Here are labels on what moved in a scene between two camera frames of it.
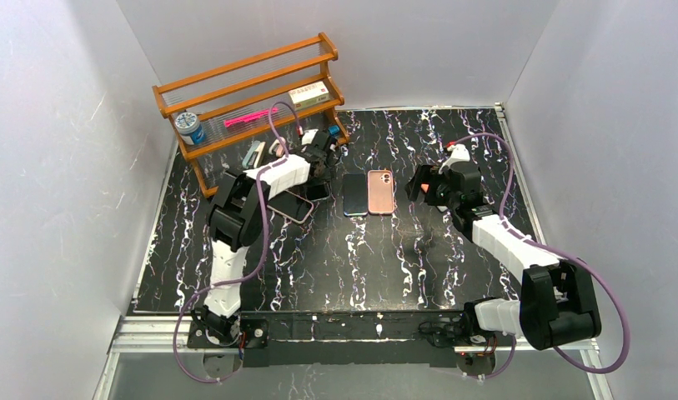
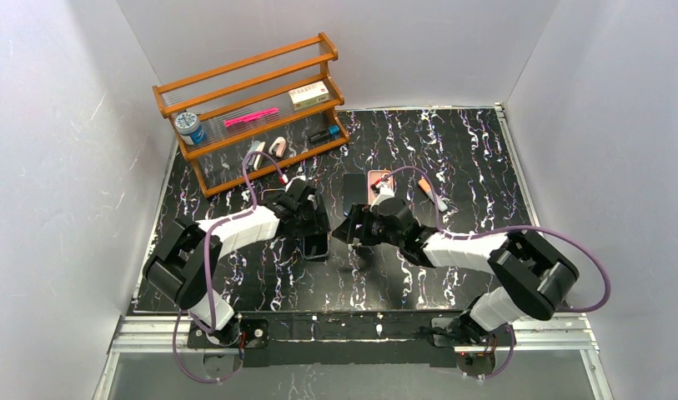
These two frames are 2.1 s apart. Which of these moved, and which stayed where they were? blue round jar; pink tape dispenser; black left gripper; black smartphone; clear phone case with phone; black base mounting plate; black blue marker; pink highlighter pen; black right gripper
Moved: black right gripper; black left gripper; clear phone case with phone
Stayed: pink highlighter pen; blue round jar; pink tape dispenser; black smartphone; black base mounting plate; black blue marker
